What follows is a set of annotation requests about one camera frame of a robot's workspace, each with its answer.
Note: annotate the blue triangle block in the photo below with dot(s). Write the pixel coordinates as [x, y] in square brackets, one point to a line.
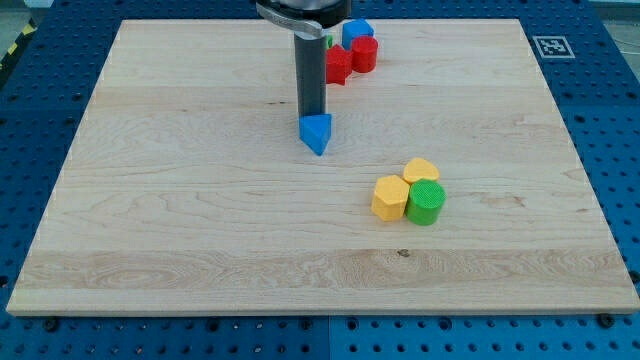
[315, 131]

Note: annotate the yellow heart block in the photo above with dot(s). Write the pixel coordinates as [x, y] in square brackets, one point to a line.
[420, 169]

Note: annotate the fiducial marker tag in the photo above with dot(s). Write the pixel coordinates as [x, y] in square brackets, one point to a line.
[553, 47]

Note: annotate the yellow hexagon block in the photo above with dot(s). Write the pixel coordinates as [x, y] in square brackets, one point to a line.
[390, 198]

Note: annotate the blue cube block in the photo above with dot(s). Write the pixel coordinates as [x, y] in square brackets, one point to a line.
[353, 29]

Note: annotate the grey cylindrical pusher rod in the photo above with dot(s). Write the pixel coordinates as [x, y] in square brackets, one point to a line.
[310, 62]

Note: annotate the green cylinder block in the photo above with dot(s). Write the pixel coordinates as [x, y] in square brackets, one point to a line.
[425, 201]

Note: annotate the red star block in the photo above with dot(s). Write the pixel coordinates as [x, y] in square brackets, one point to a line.
[338, 65]

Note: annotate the wooden board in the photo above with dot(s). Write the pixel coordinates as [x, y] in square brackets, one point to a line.
[188, 192]

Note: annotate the red cylinder block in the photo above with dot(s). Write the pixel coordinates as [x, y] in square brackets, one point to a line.
[364, 53]

